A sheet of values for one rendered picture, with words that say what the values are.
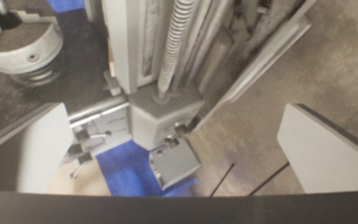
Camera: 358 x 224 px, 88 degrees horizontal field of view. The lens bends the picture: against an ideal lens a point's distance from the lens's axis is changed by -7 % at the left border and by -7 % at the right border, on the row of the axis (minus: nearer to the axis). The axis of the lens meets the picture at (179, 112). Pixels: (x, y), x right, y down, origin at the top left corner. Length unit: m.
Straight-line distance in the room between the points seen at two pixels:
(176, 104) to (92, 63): 0.36
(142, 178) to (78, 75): 3.32
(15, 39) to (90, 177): 3.53
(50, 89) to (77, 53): 0.18
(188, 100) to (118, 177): 3.31
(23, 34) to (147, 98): 0.44
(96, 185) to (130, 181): 0.60
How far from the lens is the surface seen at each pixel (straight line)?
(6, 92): 0.89
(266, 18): 0.71
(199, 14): 0.51
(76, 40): 0.93
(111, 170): 4.02
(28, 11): 0.73
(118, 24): 0.53
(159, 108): 0.78
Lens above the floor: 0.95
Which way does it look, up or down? 20 degrees down
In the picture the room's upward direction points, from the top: 113 degrees counter-clockwise
